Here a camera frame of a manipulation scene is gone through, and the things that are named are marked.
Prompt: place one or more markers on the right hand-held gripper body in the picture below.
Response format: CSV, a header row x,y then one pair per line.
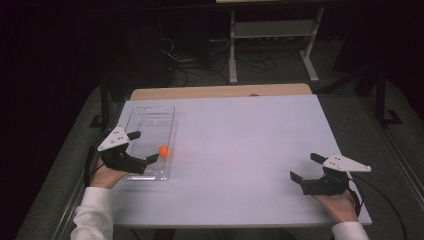
x,y
330,180

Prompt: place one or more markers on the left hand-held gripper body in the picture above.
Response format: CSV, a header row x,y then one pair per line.
x,y
120,156

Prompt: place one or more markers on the orange ping-pong ball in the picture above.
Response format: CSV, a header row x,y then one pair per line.
x,y
164,151

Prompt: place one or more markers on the clear plastic container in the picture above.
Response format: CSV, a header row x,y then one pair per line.
x,y
150,130

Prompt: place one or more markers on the person's left hand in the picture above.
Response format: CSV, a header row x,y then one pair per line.
x,y
106,176

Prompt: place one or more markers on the person's right hand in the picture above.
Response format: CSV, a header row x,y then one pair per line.
x,y
336,206

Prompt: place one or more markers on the black metal stand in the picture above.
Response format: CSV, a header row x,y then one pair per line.
x,y
383,100

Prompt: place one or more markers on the metal stand table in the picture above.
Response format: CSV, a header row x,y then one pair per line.
x,y
273,30

